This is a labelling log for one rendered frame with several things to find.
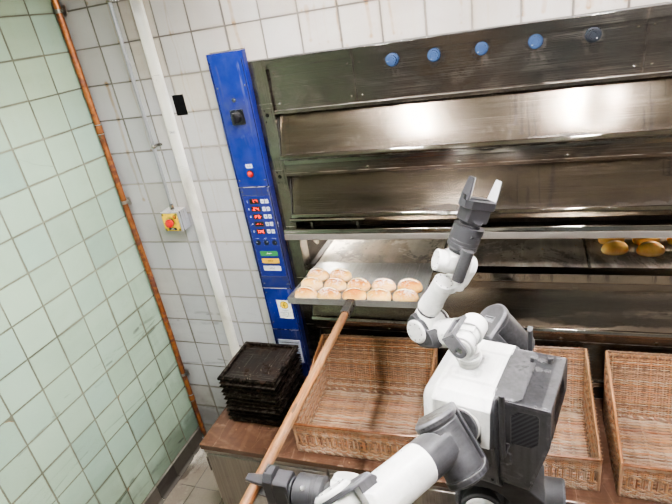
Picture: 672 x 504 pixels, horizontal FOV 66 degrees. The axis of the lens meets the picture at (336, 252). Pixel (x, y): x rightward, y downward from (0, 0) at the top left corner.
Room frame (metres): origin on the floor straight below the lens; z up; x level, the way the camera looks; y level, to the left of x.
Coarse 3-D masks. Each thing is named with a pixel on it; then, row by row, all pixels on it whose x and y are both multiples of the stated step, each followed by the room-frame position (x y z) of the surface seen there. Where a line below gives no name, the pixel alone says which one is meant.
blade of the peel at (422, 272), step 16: (352, 272) 2.02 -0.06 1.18; (368, 272) 1.99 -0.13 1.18; (384, 272) 1.97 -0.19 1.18; (400, 272) 1.94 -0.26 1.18; (416, 272) 1.92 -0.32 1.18; (320, 304) 1.79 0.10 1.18; (336, 304) 1.77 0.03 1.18; (368, 304) 1.72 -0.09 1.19; (384, 304) 1.69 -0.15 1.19; (400, 304) 1.67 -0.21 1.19; (416, 304) 1.65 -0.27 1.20
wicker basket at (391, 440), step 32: (352, 352) 2.00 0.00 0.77; (384, 352) 1.95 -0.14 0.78; (416, 352) 1.90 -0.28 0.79; (320, 384) 1.94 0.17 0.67; (352, 384) 1.97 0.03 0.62; (384, 384) 1.91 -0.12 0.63; (416, 384) 1.87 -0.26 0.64; (320, 416) 1.81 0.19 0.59; (352, 416) 1.78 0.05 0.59; (384, 416) 1.75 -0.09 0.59; (416, 416) 1.71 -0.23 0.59; (320, 448) 1.61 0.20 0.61; (352, 448) 1.56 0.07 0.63; (384, 448) 1.51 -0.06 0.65
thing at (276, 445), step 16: (336, 336) 1.52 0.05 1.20; (320, 352) 1.43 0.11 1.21; (320, 368) 1.36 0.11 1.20; (304, 384) 1.28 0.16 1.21; (304, 400) 1.22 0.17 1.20; (288, 416) 1.15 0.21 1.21; (288, 432) 1.10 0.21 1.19; (272, 448) 1.04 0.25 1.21; (272, 464) 1.00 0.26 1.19; (256, 496) 0.91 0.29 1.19
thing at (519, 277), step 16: (432, 272) 1.91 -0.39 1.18; (480, 272) 1.84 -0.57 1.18; (496, 272) 1.81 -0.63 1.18; (512, 272) 1.79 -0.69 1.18; (528, 272) 1.77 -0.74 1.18; (544, 272) 1.75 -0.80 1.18; (560, 272) 1.73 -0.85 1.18; (576, 272) 1.71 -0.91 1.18; (592, 272) 1.69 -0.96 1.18; (608, 272) 1.67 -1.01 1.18; (624, 272) 1.66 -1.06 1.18; (640, 272) 1.64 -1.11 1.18; (656, 272) 1.62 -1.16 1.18
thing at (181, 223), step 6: (168, 210) 2.32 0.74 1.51; (174, 210) 2.30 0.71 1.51; (180, 210) 2.30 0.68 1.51; (162, 216) 2.30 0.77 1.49; (168, 216) 2.29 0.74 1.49; (180, 216) 2.28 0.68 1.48; (186, 216) 2.32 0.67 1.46; (174, 222) 2.28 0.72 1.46; (180, 222) 2.27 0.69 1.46; (186, 222) 2.31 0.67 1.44; (168, 228) 2.30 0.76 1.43; (174, 228) 2.28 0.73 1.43; (180, 228) 2.27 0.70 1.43; (186, 228) 2.30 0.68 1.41
